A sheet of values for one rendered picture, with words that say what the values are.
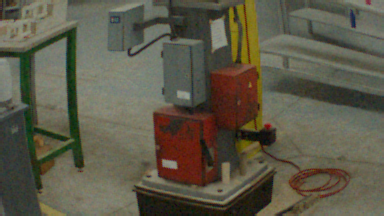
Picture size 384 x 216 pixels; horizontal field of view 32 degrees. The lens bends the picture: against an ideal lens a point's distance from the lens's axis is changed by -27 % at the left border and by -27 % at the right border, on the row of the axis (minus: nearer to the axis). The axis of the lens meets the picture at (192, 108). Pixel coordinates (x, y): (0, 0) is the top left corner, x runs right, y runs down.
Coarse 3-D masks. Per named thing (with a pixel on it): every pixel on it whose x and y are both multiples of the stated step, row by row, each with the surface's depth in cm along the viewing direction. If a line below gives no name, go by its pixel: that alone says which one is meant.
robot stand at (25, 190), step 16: (16, 112) 362; (0, 128) 356; (16, 128) 365; (0, 144) 359; (16, 144) 366; (0, 160) 365; (16, 160) 367; (0, 176) 371; (16, 176) 368; (32, 176) 380; (0, 192) 379; (16, 192) 368; (32, 192) 380; (16, 208) 371; (32, 208) 380
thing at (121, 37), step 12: (120, 12) 356; (132, 12) 360; (108, 24) 361; (120, 24) 357; (132, 24) 362; (108, 36) 363; (120, 36) 359; (132, 36) 364; (108, 48) 365; (120, 48) 361; (144, 48) 371
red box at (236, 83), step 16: (240, 32) 373; (240, 48) 374; (240, 64) 376; (224, 80) 367; (240, 80) 368; (256, 80) 381; (224, 96) 369; (240, 96) 370; (256, 96) 382; (224, 112) 372; (240, 112) 372; (256, 112) 384; (224, 128) 374
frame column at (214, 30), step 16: (192, 16) 366; (208, 16) 363; (224, 16) 374; (176, 32) 374; (192, 32) 369; (208, 32) 365; (224, 32) 376; (208, 48) 368; (224, 48) 378; (208, 64) 370; (224, 64) 379; (208, 80) 372; (208, 96) 374; (224, 144) 388; (224, 160) 389
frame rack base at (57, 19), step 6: (48, 0) 453; (66, 0) 444; (42, 6) 441; (48, 6) 437; (54, 6) 436; (60, 6) 441; (66, 6) 446; (42, 12) 442; (48, 12) 438; (54, 12) 437; (60, 12) 443; (54, 18) 439; (60, 18) 444; (54, 24) 441
